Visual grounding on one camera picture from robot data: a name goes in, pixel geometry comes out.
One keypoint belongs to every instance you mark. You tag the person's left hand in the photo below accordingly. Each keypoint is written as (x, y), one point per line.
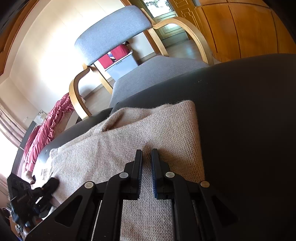
(29, 177)

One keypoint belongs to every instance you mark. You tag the wooden panel door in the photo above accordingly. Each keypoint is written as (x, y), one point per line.
(185, 9)

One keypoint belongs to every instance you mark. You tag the dark grey headboard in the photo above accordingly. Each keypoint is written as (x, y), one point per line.
(25, 139)

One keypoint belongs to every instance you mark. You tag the beige knit sweater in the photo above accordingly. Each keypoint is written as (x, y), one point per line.
(161, 129)

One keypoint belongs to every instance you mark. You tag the grey plastic storage bin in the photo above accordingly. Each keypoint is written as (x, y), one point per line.
(122, 68)

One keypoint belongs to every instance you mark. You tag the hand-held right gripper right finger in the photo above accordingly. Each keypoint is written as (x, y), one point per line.
(154, 178)

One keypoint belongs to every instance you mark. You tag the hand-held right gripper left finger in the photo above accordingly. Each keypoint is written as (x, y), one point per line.
(139, 176)

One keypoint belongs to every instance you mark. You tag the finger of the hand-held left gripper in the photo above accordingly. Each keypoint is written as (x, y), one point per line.
(49, 184)

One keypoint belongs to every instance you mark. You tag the wooden wardrobe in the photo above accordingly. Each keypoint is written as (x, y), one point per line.
(242, 27)

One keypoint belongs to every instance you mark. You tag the white bed base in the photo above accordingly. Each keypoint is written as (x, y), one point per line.
(70, 120)

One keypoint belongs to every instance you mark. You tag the bedroom window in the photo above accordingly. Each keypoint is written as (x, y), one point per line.
(5, 153)

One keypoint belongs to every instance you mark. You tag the frosted glass inner door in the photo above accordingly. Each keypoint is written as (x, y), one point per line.
(159, 10)

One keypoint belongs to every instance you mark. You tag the grey cushioned wooden armchair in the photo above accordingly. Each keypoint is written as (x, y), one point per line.
(111, 30)

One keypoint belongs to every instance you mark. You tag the floral beige curtain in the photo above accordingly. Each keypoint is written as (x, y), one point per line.
(9, 125)

